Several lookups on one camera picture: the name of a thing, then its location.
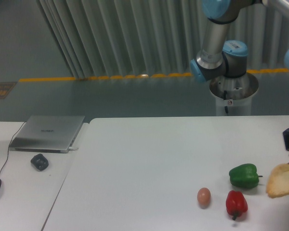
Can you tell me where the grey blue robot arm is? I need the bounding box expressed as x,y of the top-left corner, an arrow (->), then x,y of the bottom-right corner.
190,0 -> 289,116

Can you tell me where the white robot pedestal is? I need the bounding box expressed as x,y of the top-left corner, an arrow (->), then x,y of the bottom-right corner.
209,73 -> 259,116

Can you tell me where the silver laptop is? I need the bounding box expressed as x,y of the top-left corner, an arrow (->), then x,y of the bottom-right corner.
9,115 -> 85,154

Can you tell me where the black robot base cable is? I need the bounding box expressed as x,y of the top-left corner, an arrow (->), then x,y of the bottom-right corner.
223,90 -> 229,115

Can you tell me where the red bell pepper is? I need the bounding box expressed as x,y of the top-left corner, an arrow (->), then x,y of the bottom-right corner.
225,190 -> 248,220

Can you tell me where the black mouse cable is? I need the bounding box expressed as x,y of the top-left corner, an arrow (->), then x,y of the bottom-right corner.
0,121 -> 27,180

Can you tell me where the brown egg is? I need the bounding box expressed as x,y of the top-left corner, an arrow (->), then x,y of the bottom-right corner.
197,188 -> 211,206

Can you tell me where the triangular toasted bread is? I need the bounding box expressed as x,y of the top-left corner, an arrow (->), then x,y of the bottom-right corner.
266,164 -> 289,198

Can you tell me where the white usb plug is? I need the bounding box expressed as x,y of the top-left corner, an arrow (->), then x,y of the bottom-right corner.
68,147 -> 79,151

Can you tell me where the small black holder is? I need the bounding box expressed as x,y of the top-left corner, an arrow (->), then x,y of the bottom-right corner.
30,154 -> 49,171

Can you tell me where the green bell pepper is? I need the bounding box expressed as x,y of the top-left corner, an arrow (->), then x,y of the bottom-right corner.
228,163 -> 263,189

